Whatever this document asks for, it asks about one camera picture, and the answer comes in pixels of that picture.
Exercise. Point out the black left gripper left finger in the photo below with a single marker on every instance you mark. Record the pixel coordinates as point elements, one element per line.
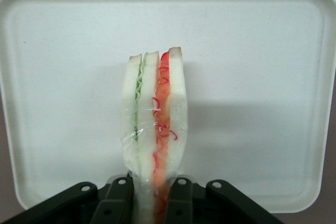
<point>78,203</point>

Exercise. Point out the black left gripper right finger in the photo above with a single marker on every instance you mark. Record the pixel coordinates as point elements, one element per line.
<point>210,203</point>

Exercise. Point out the plastic-wrapped layered sandwich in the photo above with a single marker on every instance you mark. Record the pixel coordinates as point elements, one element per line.
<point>155,129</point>

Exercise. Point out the white rectangular plastic tray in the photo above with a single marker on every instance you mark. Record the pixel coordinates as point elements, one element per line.
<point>65,90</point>

